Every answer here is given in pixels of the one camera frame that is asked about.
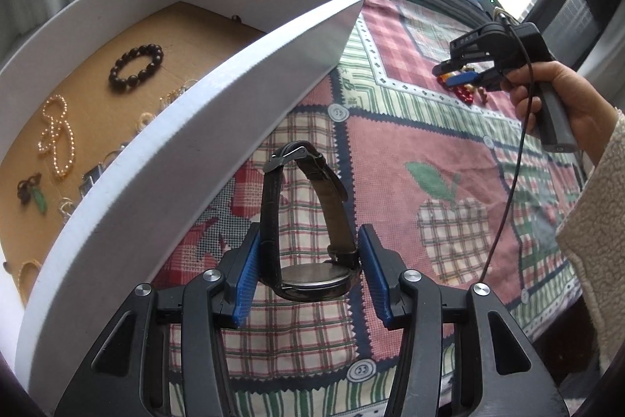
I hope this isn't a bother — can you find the black leather wrist watch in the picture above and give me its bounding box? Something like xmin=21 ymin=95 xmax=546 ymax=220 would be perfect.
xmin=259 ymin=141 xmax=360 ymax=302

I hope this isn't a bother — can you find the thin gold chain necklace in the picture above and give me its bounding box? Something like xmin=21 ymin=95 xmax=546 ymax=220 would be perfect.
xmin=136 ymin=78 xmax=199 ymax=132

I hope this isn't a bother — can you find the person's right hand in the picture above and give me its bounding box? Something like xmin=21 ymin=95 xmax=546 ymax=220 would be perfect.
xmin=501 ymin=59 xmax=619 ymax=166

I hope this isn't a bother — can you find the patchwork plaid bedspread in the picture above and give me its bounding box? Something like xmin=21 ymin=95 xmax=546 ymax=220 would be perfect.
xmin=157 ymin=0 xmax=583 ymax=416

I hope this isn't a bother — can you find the pearl silver earring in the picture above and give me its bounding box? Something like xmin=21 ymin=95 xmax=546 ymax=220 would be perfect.
xmin=102 ymin=142 xmax=129 ymax=167

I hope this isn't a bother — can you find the black square pendant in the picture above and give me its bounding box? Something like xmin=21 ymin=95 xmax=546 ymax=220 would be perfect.
xmin=79 ymin=164 xmax=105 ymax=198

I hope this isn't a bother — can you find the white cardboard box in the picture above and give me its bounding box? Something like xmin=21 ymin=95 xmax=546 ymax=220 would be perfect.
xmin=1 ymin=0 xmax=364 ymax=413

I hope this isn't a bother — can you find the cream fleece right sleeve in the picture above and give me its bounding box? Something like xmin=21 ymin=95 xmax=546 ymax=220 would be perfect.
xmin=556 ymin=111 xmax=624 ymax=368

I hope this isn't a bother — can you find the red bead bracelet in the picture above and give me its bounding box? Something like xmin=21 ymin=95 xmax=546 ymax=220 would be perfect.
xmin=436 ymin=65 xmax=489 ymax=106

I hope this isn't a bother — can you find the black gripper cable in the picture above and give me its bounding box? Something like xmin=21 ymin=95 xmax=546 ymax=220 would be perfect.
xmin=475 ymin=13 xmax=536 ymax=286

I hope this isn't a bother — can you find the gold bangle bracelet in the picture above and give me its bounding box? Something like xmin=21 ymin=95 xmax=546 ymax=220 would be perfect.
xmin=14 ymin=257 xmax=45 ymax=306

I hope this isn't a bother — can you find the gold pearl bead necklace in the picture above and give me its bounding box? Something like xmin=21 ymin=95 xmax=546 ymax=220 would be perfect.
xmin=36 ymin=93 xmax=77 ymax=180

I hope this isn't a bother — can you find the dark wooden bead bracelet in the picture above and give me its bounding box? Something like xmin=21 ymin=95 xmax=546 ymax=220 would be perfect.
xmin=108 ymin=42 xmax=166 ymax=93

